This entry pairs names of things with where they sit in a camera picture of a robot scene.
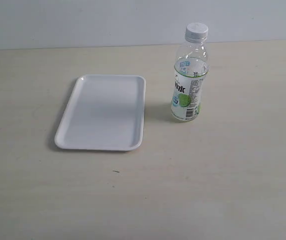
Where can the white rectangular plastic tray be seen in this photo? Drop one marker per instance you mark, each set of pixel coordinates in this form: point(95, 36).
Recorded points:
point(105, 113)

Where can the white bottle cap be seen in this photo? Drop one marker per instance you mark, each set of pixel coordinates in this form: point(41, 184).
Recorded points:
point(196, 31)

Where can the clear labelled drink bottle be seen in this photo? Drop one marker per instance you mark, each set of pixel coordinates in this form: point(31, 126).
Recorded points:
point(191, 68)

